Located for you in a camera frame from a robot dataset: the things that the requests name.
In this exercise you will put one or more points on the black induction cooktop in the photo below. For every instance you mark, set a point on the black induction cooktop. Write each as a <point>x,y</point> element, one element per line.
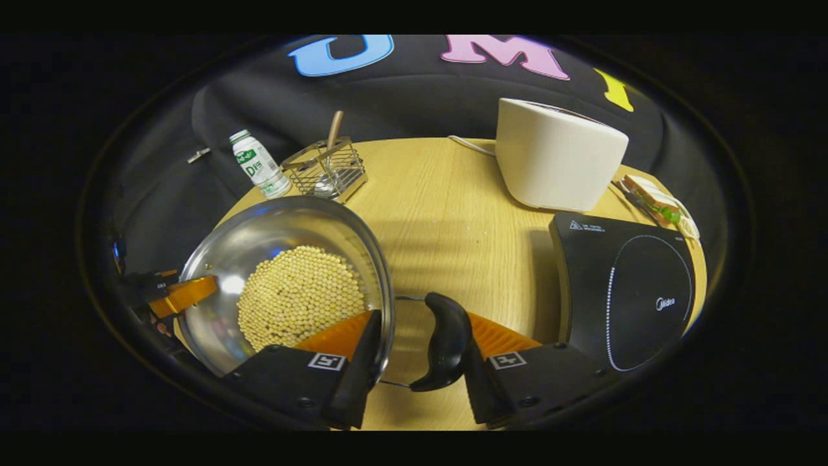
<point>608,291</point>

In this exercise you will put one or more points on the black backdrop cloth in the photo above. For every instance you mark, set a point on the black backdrop cloth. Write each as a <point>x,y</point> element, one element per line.
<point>414,97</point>

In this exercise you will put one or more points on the white drink bottle green label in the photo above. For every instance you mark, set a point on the white drink bottle green label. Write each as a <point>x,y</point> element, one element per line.
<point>259,165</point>

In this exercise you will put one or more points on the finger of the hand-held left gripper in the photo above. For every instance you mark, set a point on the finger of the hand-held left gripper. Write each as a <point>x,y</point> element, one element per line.
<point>187,294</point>

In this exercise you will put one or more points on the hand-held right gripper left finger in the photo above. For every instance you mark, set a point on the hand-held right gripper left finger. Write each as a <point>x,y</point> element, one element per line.
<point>359,375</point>

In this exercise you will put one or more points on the white toaster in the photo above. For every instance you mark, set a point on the white toaster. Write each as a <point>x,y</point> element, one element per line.
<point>556,155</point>

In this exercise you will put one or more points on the metal clip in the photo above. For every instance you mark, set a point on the metal clip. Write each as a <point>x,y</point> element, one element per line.
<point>198,155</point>

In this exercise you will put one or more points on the pile of soybeans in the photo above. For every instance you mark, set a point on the pile of soybeans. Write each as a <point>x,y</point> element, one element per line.
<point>301,294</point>

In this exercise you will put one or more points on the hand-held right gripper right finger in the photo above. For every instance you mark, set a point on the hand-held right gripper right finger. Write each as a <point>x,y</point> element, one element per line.
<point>482,388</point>

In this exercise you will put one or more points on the wooden stick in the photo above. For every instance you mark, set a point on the wooden stick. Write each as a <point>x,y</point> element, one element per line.
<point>334,129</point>

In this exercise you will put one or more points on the sandwich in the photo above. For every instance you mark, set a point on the sandwich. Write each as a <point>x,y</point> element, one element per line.
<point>660,204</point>

